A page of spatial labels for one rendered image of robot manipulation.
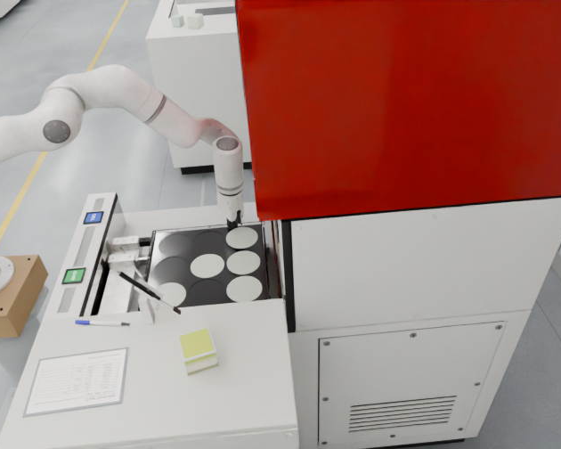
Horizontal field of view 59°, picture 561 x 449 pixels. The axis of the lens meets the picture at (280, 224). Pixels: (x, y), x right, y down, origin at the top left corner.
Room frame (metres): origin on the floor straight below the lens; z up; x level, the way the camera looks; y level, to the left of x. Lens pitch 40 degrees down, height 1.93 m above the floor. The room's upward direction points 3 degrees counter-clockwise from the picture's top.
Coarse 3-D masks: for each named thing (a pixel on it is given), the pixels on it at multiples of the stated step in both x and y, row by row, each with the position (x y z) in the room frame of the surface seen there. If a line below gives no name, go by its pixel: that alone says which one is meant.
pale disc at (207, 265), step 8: (200, 256) 1.11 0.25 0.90; (208, 256) 1.10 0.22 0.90; (216, 256) 1.10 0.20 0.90; (192, 264) 1.07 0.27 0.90; (200, 264) 1.07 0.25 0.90; (208, 264) 1.07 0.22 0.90; (216, 264) 1.07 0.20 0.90; (192, 272) 1.04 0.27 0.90; (200, 272) 1.04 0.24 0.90; (208, 272) 1.03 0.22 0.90; (216, 272) 1.03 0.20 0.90
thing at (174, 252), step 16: (256, 224) 1.24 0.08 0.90; (160, 240) 1.19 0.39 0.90; (176, 240) 1.19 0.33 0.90; (192, 240) 1.18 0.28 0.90; (208, 240) 1.18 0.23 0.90; (224, 240) 1.17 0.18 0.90; (160, 256) 1.12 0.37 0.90; (176, 256) 1.11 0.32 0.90; (192, 256) 1.11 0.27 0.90; (224, 256) 1.10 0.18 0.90; (160, 272) 1.05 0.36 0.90; (176, 272) 1.04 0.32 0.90; (224, 272) 1.03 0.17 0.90; (256, 272) 1.02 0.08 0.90; (192, 288) 0.97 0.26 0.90; (208, 288) 0.97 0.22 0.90; (224, 288) 0.97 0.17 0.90; (192, 304) 0.91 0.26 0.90; (208, 304) 0.91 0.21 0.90
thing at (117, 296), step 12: (120, 252) 1.17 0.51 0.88; (132, 252) 1.16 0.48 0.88; (108, 276) 1.06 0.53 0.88; (132, 276) 1.05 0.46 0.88; (108, 288) 1.01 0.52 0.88; (120, 288) 1.01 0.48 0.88; (132, 288) 1.01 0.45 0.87; (108, 300) 0.96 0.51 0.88; (120, 300) 0.96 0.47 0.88; (108, 312) 0.92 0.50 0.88; (120, 312) 0.92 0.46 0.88
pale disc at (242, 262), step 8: (232, 256) 1.10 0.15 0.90; (240, 256) 1.09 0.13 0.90; (248, 256) 1.09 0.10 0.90; (256, 256) 1.09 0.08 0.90; (232, 264) 1.06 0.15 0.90; (240, 264) 1.06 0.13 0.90; (248, 264) 1.06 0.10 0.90; (256, 264) 1.06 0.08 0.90; (232, 272) 1.03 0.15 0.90; (240, 272) 1.03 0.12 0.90; (248, 272) 1.02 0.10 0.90
